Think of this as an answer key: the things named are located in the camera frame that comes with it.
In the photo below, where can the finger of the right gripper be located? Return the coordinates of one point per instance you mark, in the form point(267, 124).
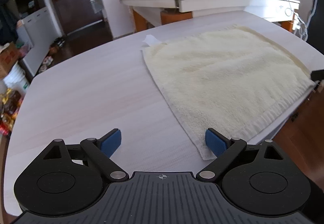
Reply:
point(317, 75)

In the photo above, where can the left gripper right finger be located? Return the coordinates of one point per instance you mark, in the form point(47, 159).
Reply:
point(258, 179)

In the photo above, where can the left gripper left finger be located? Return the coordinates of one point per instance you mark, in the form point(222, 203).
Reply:
point(67, 178)

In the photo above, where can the cream terry towel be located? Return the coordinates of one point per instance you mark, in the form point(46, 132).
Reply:
point(234, 80)

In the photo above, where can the oil bottles group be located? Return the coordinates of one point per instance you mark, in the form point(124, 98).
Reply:
point(11, 102)

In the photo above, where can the white plastic bucket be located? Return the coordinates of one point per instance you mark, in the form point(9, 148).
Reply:
point(17, 80)

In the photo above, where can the cardboard box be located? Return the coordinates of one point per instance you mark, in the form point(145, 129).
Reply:
point(8, 57)

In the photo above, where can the shoes on floor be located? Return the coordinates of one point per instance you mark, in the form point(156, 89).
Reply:
point(53, 50)

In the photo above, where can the grey cabinet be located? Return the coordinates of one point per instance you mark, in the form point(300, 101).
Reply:
point(29, 21)

